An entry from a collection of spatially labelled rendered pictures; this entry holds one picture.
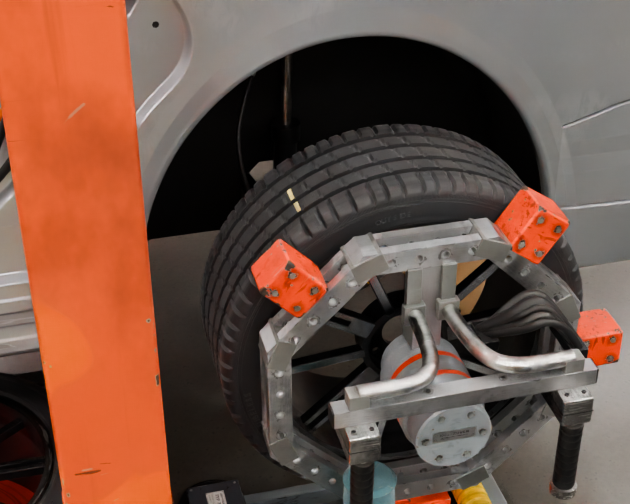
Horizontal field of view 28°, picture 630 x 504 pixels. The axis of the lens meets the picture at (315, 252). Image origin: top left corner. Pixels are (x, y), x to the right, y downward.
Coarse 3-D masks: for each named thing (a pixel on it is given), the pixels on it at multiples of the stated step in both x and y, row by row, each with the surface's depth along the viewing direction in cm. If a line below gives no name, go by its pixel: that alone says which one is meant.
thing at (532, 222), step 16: (528, 192) 201; (512, 208) 203; (528, 208) 200; (544, 208) 198; (512, 224) 202; (528, 224) 199; (544, 224) 199; (560, 224) 200; (512, 240) 200; (528, 240) 200; (544, 240) 201; (528, 256) 202
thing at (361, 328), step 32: (512, 288) 231; (352, 320) 214; (384, 320) 216; (480, 320) 221; (352, 352) 218; (512, 352) 231; (320, 384) 243; (352, 384) 222; (320, 416) 225; (384, 448) 231
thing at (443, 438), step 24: (384, 360) 213; (408, 360) 206; (456, 360) 207; (432, 384) 200; (456, 408) 196; (480, 408) 198; (408, 432) 202; (432, 432) 198; (456, 432) 199; (480, 432) 200; (432, 456) 200; (456, 456) 202
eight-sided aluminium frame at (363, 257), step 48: (384, 240) 198; (432, 240) 198; (480, 240) 198; (336, 288) 196; (528, 288) 206; (288, 336) 199; (288, 384) 204; (288, 432) 210; (528, 432) 224; (336, 480) 219; (432, 480) 225; (480, 480) 227
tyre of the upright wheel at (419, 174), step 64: (384, 128) 216; (256, 192) 215; (320, 192) 204; (384, 192) 200; (448, 192) 202; (512, 192) 208; (256, 256) 206; (320, 256) 202; (256, 320) 206; (256, 384) 213; (256, 448) 222
